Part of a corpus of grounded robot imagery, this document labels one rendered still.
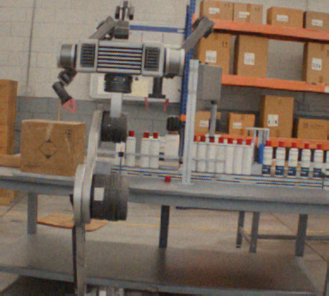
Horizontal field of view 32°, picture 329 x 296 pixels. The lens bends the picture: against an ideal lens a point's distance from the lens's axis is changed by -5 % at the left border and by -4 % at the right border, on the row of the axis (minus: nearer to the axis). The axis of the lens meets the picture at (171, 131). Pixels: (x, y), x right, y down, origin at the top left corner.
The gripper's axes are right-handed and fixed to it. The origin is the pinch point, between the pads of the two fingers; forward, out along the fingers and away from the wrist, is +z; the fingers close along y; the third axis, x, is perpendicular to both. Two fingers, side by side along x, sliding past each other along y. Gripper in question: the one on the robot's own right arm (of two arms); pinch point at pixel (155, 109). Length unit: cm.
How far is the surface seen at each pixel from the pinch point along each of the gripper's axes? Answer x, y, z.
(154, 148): 5.0, -0.9, 21.4
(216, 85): 15.4, -31.5, -15.9
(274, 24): -357, -145, -113
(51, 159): 38, 53, 29
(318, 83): -350, -203, -45
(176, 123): -20.7, -13.4, 7.3
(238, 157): 11, -48, 23
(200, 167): 8.8, -27.2, 29.7
